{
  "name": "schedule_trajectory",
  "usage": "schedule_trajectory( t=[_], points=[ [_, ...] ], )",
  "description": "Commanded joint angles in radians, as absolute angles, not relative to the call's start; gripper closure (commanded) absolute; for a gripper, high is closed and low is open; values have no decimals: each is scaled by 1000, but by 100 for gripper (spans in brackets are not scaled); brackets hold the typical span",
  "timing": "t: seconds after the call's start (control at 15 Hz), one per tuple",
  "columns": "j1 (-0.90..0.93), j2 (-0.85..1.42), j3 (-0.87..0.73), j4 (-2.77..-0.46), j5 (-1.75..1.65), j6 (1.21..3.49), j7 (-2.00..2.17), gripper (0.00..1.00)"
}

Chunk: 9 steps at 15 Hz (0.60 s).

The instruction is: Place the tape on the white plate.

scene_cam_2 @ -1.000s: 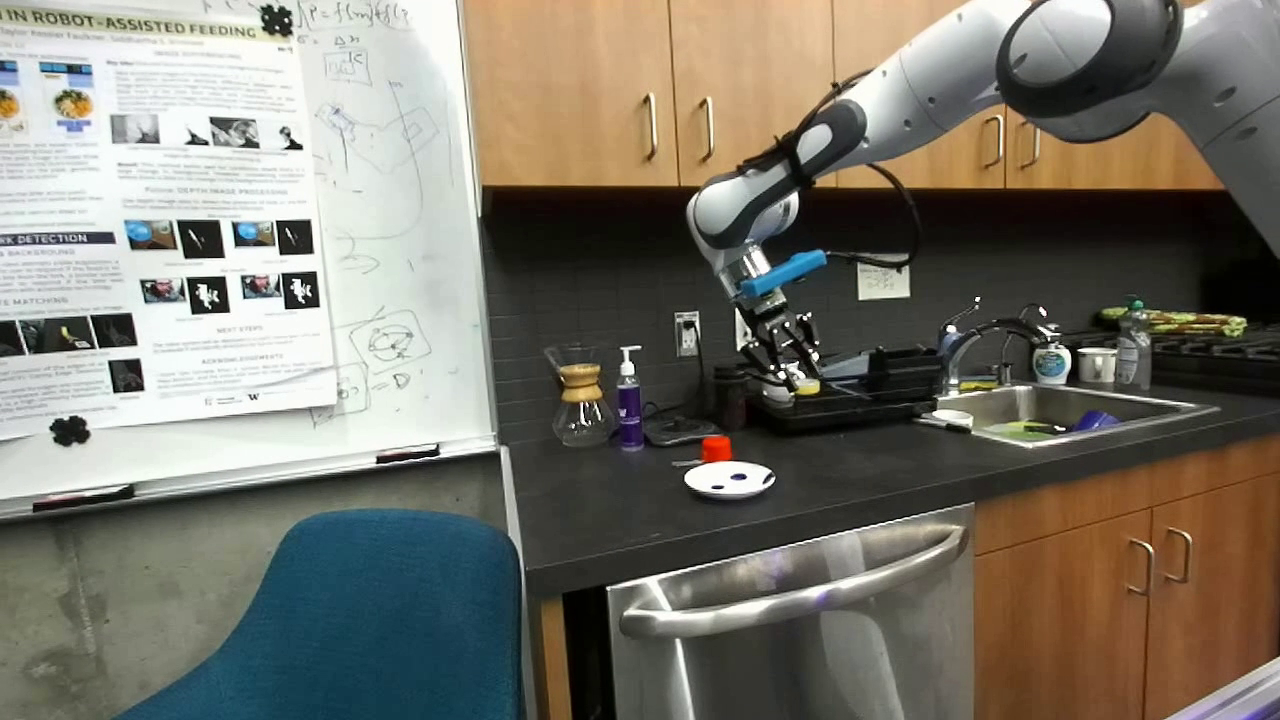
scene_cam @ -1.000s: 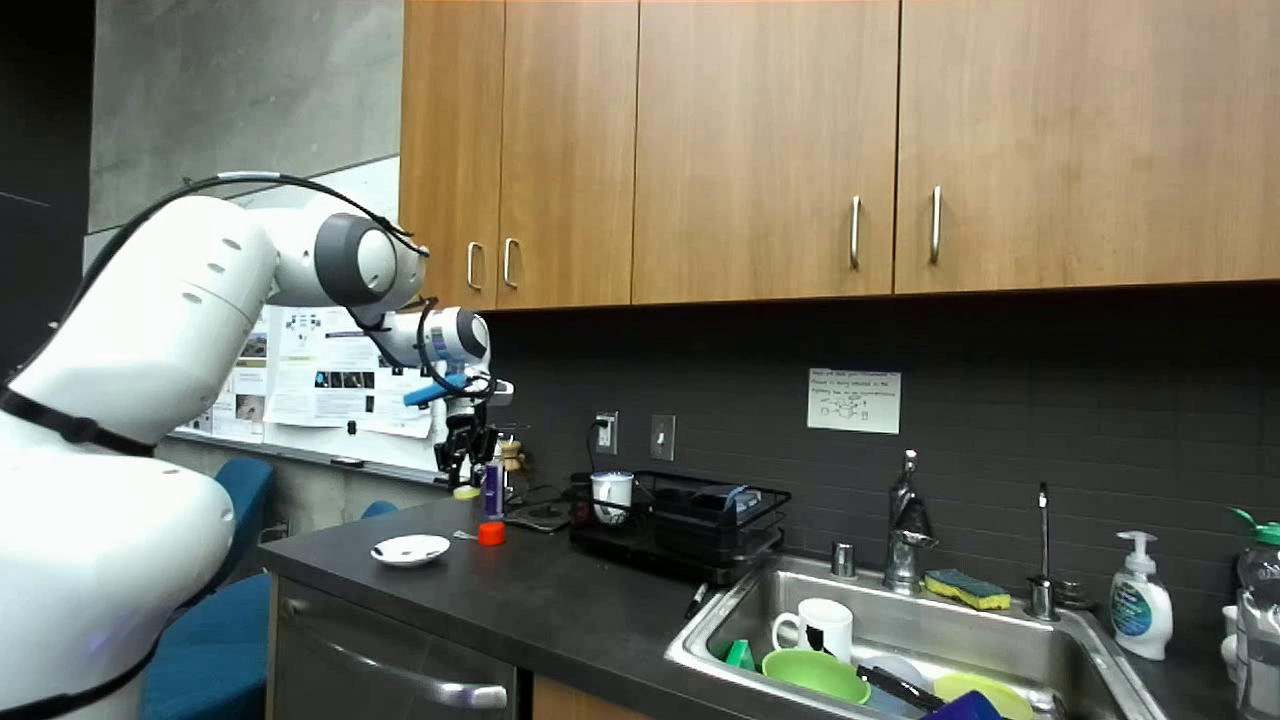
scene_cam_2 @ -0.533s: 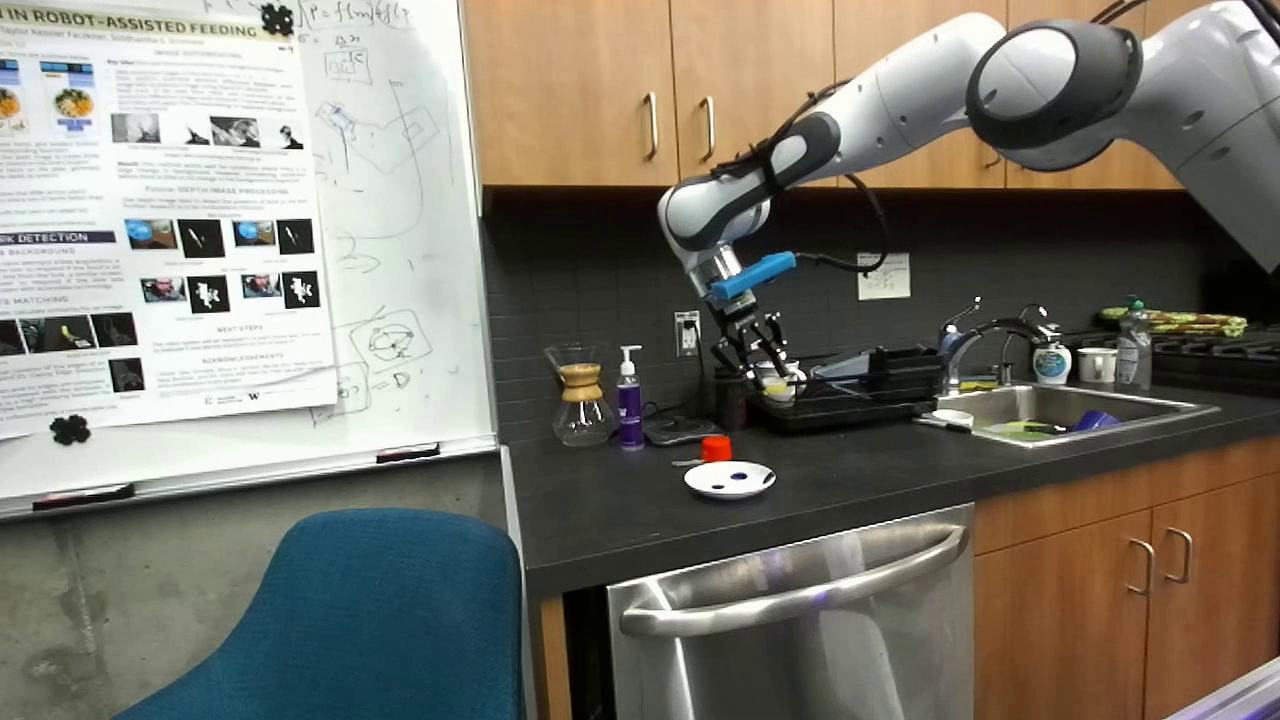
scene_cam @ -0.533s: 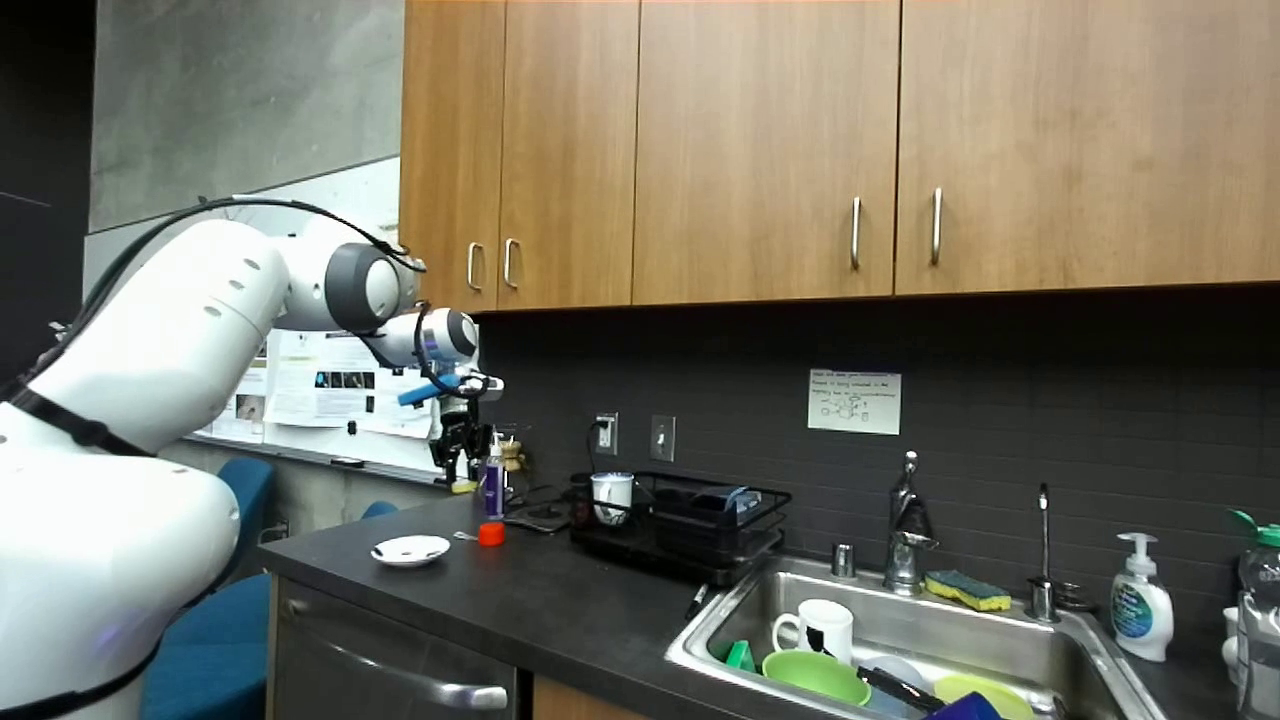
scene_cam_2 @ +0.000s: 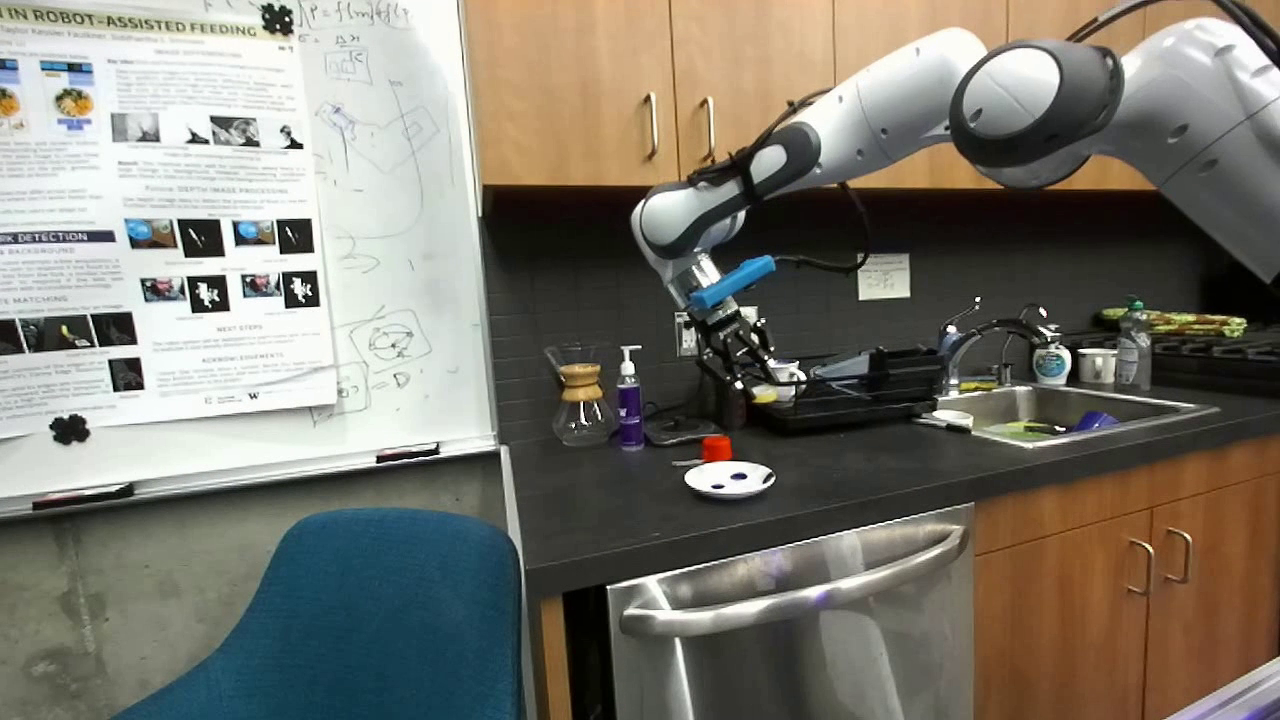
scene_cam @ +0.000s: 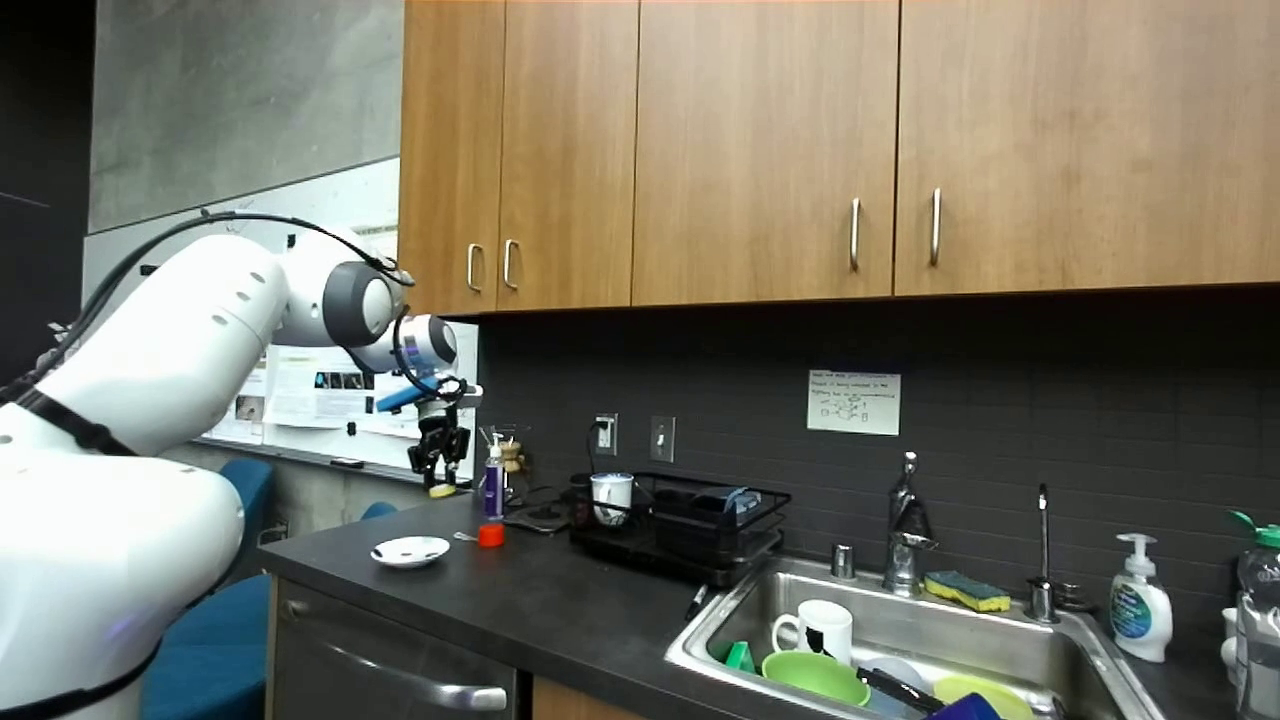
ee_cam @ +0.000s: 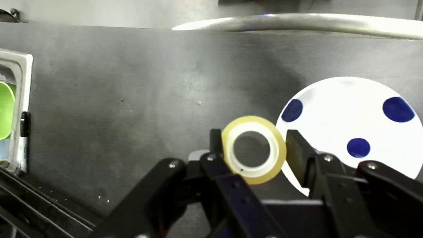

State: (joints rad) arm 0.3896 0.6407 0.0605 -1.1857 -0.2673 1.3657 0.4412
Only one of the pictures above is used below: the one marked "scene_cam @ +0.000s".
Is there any stainless steel sink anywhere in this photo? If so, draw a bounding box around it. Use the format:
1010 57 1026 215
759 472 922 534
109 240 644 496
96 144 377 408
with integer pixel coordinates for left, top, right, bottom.
660 556 1171 720

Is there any blue plastic dish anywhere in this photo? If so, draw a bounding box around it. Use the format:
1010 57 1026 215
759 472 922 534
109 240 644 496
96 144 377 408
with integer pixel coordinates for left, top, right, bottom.
926 690 1006 720

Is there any white plate blue pattern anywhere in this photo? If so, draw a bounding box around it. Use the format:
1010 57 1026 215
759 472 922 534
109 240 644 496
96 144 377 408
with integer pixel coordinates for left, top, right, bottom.
368 534 455 573

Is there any whiteboard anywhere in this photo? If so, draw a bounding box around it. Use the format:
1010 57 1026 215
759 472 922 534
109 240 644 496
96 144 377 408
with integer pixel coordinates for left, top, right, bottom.
79 152 488 492

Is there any wooden wall cabinet door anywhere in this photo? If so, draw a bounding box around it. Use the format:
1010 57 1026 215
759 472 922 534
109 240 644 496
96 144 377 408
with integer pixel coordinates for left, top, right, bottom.
493 0 644 316
894 0 1280 302
629 0 903 310
398 0 513 320

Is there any yellow-green bowl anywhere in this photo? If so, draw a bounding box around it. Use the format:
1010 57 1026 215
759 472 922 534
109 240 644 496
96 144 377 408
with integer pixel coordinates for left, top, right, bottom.
933 669 1042 720

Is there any black dish rack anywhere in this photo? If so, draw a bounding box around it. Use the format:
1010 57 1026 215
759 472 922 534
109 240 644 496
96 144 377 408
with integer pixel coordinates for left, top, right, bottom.
567 469 797 593

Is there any stainless steel dishwasher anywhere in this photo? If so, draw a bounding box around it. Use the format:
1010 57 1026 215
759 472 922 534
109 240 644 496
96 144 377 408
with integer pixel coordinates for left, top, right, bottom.
269 579 527 720

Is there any yellow green sponge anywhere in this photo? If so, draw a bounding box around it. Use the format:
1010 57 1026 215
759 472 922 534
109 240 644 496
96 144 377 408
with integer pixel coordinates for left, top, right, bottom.
922 569 1021 616

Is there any tall chrome faucet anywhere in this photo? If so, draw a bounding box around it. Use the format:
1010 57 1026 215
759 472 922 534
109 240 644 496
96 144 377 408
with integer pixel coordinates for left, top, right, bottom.
884 447 941 601

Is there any clear drinking glass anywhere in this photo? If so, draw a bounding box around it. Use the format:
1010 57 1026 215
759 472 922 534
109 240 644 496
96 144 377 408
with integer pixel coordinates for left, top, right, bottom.
718 481 772 528

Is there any green bowl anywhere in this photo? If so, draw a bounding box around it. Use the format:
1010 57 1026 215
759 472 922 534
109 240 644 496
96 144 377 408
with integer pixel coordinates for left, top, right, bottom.
759 645 875 712

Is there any white mug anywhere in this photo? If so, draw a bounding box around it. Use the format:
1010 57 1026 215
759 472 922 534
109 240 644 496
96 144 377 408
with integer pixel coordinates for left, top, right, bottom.
590 469 641 528
768 595 860 669

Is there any black flat scale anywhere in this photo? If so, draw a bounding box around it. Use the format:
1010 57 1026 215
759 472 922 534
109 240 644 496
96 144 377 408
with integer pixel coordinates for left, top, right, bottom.
509 496 579 540

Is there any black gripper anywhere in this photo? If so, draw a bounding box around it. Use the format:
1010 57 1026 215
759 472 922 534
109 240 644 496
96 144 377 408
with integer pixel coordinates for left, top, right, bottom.
405 380 478 496

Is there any white paper note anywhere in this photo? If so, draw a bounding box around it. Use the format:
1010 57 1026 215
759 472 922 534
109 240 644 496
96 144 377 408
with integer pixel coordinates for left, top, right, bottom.
804 363 907 439

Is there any white soap dispenser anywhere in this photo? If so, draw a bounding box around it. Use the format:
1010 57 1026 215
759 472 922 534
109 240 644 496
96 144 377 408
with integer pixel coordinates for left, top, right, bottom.
1105 528 1180 669

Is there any thin chrome faucet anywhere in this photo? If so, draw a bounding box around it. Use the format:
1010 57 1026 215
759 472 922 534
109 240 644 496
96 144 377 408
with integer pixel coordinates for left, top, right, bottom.
1026 481 1062 625

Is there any curved steel dishwasher handle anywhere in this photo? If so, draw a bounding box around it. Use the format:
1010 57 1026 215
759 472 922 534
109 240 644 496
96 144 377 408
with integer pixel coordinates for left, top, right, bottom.
285 619 517 715

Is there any purple pump bottle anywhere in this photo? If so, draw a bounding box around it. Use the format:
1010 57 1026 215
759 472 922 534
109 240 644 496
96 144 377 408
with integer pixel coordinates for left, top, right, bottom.
471 423 517 528

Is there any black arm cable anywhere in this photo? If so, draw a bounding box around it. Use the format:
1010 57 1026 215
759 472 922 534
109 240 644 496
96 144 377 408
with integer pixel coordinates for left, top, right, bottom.
0 207 421 405

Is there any research poster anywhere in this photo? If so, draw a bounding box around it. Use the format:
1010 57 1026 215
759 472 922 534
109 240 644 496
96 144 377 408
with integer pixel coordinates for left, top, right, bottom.
230 338 431 439

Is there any black utensil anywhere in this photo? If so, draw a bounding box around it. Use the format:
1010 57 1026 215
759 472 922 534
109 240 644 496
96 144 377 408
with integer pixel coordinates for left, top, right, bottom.
857 661 943 715

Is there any clear bottle green cap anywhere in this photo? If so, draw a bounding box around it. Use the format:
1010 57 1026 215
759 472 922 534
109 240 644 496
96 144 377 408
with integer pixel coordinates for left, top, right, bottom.
1217 503 1280 720

